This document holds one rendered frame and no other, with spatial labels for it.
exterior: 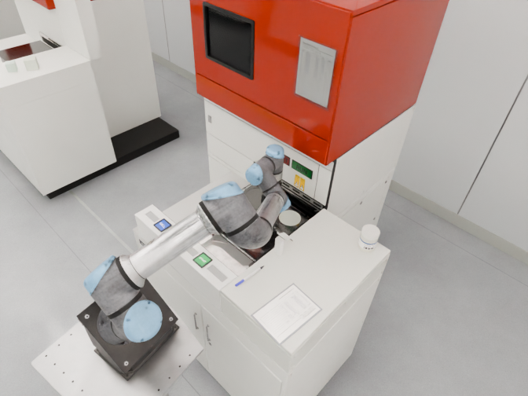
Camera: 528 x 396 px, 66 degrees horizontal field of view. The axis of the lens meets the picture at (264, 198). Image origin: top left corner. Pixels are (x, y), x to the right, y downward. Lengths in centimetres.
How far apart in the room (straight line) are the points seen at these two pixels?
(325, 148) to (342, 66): 34
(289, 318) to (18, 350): 176
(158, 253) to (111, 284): 15
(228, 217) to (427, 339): 181
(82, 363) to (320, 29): 139
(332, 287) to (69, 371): 96
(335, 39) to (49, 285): 232
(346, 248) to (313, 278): 21
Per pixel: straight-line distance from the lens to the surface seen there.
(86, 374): 162
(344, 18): 139
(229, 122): 206
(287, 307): 148
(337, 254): 166
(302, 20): 149
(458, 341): 281
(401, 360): 261
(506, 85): 290
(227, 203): 119
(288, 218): 186
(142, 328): 128
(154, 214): 182
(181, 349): 158
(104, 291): 126
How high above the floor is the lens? 222
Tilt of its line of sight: 43 degrees down
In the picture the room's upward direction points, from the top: 3 degrees clockwise
